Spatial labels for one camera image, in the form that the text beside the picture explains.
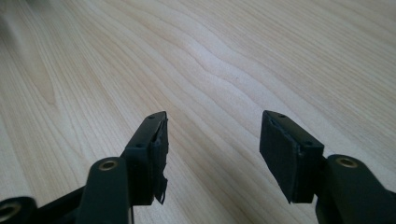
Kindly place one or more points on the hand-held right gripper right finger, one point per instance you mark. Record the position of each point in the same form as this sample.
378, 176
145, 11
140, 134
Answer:
286, 158

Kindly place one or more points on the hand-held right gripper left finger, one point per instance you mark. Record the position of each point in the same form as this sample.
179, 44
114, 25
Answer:
146, 161

